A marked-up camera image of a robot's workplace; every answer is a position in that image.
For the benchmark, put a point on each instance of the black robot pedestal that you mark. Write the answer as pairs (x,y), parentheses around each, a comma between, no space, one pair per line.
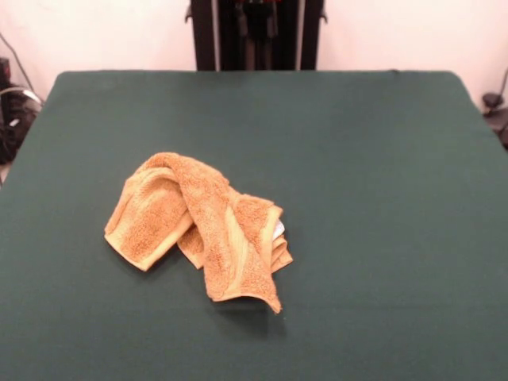
(307,35)

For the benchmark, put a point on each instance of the dark green table cloth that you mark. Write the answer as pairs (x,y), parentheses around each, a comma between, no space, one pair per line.
(357,238)

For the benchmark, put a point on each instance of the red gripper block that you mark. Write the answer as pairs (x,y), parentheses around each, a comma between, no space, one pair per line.
(258,1)

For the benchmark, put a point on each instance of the orange terry towel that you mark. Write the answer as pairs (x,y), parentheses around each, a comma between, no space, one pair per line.
(206,222)

